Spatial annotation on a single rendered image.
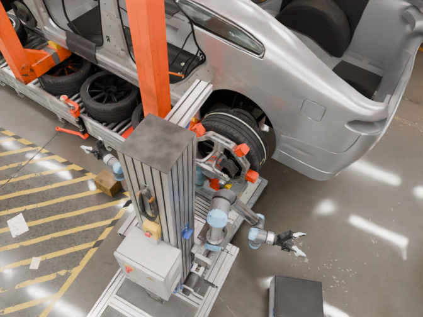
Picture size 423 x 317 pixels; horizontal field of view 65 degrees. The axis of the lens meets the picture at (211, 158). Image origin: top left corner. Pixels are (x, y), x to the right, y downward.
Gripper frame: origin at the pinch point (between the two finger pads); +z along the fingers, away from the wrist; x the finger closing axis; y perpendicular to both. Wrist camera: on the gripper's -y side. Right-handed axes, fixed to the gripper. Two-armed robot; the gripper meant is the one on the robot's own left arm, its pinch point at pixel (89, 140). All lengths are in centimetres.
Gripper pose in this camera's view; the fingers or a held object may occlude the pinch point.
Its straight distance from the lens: 255.8
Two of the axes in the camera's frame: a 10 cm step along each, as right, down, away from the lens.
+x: 6.5, -5.0, 5.7
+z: -7.5, -5.6, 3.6
